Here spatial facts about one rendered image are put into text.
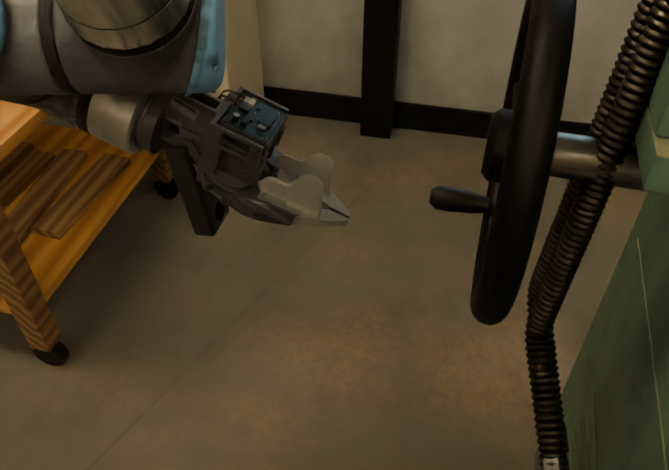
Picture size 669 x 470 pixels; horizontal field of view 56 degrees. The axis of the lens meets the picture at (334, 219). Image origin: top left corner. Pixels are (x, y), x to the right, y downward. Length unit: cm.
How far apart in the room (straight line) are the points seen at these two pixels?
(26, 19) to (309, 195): 27
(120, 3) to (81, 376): 111
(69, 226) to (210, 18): 106
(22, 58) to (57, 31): 3
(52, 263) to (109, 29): 102
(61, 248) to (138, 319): 23
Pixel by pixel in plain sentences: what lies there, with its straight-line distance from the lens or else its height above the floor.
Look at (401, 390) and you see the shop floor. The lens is 133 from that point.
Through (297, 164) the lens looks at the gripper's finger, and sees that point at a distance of 62.
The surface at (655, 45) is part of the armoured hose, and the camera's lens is 49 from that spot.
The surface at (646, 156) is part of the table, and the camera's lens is 47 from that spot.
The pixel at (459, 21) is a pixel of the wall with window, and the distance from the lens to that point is 185.
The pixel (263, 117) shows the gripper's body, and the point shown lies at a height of 79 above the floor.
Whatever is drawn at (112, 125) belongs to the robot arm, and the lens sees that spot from 61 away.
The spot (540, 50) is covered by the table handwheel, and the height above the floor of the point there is 93.
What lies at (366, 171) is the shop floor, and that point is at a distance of 183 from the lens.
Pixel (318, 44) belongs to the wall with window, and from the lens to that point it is 195.
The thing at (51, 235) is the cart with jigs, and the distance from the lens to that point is 147.
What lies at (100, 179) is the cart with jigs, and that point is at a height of 20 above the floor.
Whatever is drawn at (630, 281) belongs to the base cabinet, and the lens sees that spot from 83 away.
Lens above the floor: 111
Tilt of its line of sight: 42 degrees down
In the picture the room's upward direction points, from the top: straight up
